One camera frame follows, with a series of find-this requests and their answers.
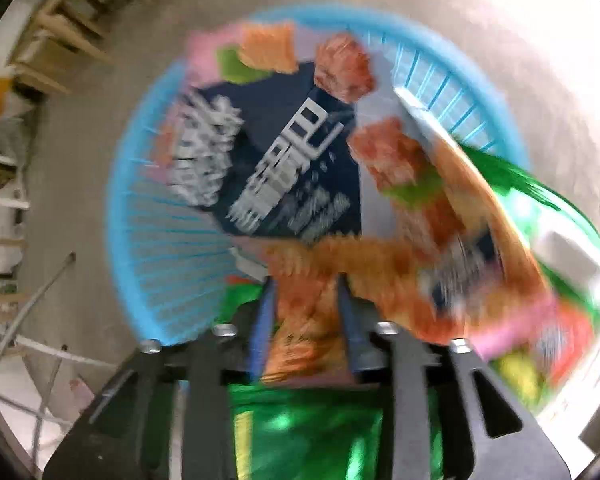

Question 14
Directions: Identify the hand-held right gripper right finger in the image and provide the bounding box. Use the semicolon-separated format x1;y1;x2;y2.
336;275;568;480

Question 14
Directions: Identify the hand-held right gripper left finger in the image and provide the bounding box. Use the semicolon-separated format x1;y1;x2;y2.
42;280;278;480

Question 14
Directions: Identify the blue plastic mesh wastebasket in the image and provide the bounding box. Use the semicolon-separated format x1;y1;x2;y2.
105;2;533;348

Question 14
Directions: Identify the orange dark blue snack packet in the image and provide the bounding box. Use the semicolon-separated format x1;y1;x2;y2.
150;20;556;386

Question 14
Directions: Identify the green snack packet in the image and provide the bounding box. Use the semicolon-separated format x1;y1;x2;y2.
220;152;600;480

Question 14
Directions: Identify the pink packet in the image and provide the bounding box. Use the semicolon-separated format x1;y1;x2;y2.
186;29;243;86

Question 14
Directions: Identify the wooden chair with black seat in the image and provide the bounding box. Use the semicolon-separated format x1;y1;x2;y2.
7;0;152;97

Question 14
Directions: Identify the grey cable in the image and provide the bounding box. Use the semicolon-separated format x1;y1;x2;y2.
0;252;77;391

